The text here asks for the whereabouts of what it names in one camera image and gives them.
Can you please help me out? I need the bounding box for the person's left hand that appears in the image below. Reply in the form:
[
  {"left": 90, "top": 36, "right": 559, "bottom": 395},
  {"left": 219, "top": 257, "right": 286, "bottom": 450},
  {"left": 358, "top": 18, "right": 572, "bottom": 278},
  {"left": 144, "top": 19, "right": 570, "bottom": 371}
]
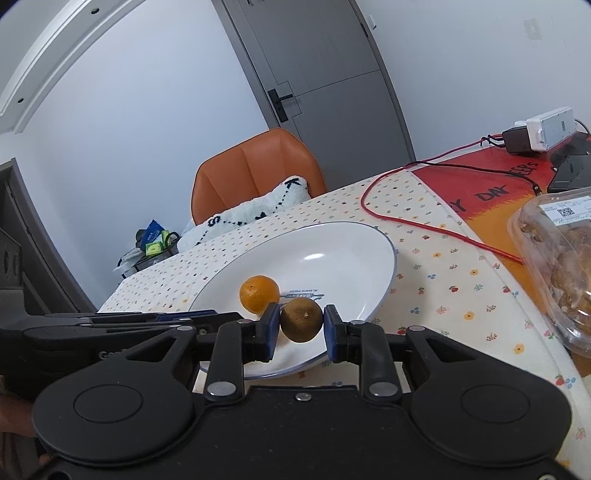
[{"left": 0, "top": 375, "right": 38, "bottom": 437}]

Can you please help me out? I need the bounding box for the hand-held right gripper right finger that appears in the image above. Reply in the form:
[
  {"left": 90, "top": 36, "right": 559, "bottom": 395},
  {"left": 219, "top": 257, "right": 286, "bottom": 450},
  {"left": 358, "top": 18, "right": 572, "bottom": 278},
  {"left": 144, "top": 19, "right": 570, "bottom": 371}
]
[{"left": 323, "top": 304, "right": 468, "bottom": 398}]

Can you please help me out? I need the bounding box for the black cable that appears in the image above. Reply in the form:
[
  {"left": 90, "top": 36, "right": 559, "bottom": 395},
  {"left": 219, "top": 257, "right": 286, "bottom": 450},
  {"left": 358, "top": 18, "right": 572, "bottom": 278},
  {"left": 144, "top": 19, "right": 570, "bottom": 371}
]
[{"left": 401, "top": 137, "right": 542, "bottom": 195}]

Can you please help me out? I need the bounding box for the blue packet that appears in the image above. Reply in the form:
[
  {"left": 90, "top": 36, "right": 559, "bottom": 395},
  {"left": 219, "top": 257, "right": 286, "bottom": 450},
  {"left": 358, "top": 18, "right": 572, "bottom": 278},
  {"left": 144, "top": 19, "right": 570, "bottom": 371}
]
[{"left": 142, "top": 221, "right": 165, "bottom": 246}]

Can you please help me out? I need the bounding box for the red and orange mat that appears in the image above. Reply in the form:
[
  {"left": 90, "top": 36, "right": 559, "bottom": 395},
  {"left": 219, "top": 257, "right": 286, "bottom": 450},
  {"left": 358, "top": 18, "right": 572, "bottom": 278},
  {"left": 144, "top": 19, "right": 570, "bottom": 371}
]
[{"left": 412, "top": 134, "right": 591, "bottom": 324}]

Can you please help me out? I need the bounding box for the orange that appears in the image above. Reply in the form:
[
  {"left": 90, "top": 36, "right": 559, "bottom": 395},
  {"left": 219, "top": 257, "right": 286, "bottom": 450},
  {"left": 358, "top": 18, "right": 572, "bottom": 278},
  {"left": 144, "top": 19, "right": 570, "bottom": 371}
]
[{"left": 239, "top": 275, "right": 281, "bottom": 315}]

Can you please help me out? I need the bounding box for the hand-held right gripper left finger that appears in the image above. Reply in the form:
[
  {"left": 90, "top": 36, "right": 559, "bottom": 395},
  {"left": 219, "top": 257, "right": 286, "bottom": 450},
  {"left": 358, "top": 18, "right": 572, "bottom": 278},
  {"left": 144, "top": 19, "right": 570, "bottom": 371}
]
[{"left": 122, "top": 302, "right": 282, "bottom": 402}]

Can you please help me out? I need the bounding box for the orange leather chair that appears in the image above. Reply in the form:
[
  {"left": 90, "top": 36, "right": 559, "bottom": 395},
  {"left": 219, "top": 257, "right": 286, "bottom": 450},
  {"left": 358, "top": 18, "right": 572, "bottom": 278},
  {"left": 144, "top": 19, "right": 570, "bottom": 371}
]
[{"left": 191, "top": 128, "right": 328, "bottom": 226}]

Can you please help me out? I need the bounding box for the red cable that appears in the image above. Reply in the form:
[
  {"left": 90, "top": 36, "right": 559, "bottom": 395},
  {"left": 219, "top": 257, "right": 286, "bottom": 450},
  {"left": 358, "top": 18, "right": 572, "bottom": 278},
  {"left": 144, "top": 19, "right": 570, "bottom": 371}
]
[{"left": 360, "top": 134, "right": 525, "bottom": 265}]

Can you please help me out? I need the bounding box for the black box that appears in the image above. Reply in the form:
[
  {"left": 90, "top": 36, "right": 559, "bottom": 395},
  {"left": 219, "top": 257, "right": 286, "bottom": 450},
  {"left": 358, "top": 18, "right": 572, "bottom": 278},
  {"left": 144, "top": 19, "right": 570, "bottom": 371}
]
[{"left": 547, "top": 154, "right": 591, "bottom": 194}]

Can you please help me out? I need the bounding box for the grey door frame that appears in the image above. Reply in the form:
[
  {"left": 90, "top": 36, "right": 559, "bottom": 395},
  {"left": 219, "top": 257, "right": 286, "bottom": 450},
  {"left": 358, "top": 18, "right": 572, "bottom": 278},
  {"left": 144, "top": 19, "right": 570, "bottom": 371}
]
[{"left": 0, "top": 158, "right": 99, "bottom": 315}]

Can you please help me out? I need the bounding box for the white plate with blue rim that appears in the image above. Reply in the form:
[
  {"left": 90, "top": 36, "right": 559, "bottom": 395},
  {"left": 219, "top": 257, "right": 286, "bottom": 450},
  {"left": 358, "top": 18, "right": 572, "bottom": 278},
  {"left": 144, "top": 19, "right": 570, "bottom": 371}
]
[{"left": 188, "top": 222, "right": 398, "bottom": 380}]

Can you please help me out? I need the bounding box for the white pillow with black stars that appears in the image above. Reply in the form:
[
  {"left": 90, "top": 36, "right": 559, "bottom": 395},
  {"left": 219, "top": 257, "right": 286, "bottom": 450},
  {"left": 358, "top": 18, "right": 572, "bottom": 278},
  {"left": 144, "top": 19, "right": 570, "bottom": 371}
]
[{"left": 178, "top": 175, "right": 309, "bottom": 252}]

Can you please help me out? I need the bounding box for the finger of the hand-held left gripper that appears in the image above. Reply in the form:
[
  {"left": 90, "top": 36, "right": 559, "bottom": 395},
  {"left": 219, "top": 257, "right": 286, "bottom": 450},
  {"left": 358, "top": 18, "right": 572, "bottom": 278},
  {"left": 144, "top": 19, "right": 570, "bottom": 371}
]
[
  {"left": 44, "top": 312, "right": 160, "bottom": 324},
  {"left": 156, "top": 311, "right": 244, "bottom": 330}
]

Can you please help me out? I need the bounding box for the white power strip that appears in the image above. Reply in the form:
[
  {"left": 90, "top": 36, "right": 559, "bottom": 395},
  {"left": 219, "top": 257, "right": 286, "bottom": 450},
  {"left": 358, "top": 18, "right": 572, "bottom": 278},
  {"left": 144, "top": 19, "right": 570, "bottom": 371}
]
[{"left": 525, "top": 107, "right": 578, "bottom": 151}]

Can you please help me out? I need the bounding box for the grey door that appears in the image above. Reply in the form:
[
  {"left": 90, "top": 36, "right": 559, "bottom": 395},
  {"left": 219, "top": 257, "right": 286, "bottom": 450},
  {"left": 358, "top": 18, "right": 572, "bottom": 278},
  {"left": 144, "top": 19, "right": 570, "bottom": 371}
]
[{"left": 222, "top": 0, "right": 416, "bottom": 163}]

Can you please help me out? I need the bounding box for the brown kiwi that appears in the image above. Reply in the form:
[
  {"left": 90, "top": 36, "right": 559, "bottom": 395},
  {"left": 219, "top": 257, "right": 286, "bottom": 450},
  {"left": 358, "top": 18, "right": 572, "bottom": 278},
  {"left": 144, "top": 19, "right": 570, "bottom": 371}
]
[{"left": 280, "top": 298, "right": 324, "bottom": 343}]

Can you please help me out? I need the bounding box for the black door handle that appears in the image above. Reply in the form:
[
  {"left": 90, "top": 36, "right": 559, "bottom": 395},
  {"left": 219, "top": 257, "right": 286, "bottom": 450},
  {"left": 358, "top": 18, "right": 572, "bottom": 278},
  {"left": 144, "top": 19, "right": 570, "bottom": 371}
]
[{"left": 268, "top": 88, "right": 296, "bottom": 122}]

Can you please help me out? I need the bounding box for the black wire rack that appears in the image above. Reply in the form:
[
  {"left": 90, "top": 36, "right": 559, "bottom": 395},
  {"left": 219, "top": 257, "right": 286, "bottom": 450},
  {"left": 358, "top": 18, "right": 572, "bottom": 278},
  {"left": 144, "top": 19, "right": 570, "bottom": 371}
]
[{"left": 115, "top": 228, "right": 182, "bottom": 278}]

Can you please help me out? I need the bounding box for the black power adapter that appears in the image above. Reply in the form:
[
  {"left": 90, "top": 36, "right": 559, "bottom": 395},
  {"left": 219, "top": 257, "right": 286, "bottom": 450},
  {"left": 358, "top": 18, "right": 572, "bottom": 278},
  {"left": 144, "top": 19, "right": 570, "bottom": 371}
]
[{"left": 502, "top": 126, "right": 533, "bottom": 154}]

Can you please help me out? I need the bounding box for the clear plastic food container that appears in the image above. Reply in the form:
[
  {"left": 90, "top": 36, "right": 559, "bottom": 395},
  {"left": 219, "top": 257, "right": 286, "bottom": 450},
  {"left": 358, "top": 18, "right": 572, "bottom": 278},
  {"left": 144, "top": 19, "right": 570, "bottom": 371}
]
[{"left": 507, "top": 186, "right": 591, "bottom": 359}]

